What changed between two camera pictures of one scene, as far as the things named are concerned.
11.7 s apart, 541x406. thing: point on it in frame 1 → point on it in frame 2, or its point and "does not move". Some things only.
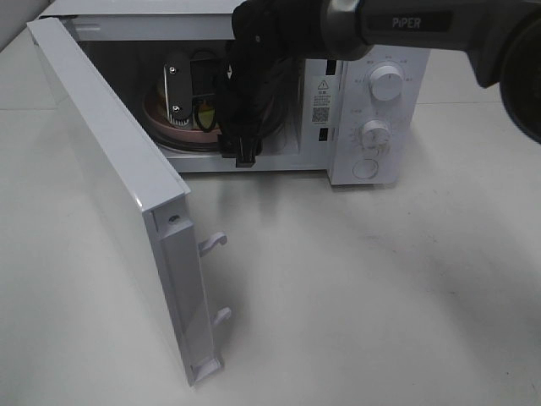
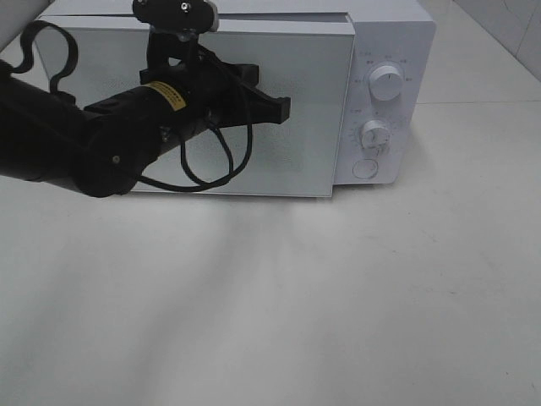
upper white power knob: [386, 83] does not move
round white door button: [365, 168] does not move
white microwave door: [150, 206] → [311, 63]
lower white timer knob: [374, 135] does not move
